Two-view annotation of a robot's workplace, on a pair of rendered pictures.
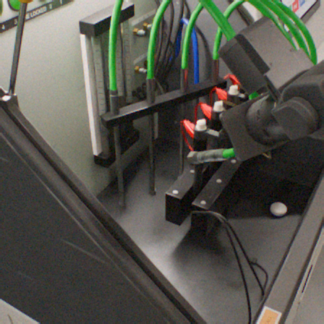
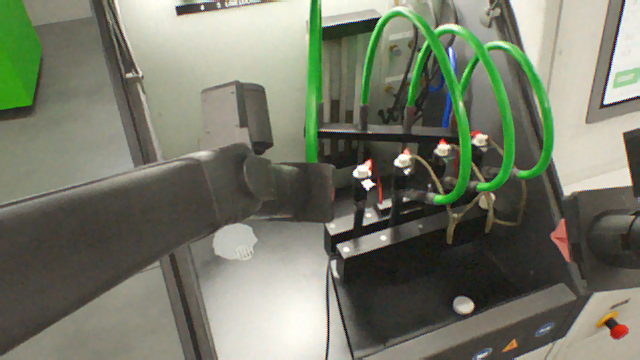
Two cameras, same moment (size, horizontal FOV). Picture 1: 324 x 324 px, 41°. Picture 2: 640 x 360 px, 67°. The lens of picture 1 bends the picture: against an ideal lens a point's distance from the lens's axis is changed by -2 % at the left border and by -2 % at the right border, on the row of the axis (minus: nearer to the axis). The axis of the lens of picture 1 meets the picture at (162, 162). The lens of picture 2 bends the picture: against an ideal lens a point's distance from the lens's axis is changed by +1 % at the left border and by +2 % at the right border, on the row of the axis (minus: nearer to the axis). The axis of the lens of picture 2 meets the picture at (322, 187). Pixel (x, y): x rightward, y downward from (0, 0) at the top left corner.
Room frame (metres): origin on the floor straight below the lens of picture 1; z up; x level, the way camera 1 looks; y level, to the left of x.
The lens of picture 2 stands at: (0.17, -0.40, 1.66)
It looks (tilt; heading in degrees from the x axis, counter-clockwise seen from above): 42 degrees down; 38
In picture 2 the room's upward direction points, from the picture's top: straight up
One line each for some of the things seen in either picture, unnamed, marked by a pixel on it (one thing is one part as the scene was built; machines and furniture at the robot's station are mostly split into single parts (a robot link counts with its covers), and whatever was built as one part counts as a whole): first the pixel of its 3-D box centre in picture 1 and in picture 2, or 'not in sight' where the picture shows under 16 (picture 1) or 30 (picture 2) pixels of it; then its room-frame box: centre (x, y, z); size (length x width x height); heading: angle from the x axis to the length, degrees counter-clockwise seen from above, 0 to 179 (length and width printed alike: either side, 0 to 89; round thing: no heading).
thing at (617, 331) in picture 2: not in sight; (614, 327); (0.95, -0.54, 0.80); 0.05 x 0.04 x 0.05; 150
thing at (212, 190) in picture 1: (218, 181); (407, 240); (0.80, -0.13, 0.91); 0.34 x 0.10 x 0.15; 150
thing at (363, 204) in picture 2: (202, 171); (361, 219); (0.70, -0.08, 1.03); 0.05 x 0.03 x 0.21; 60
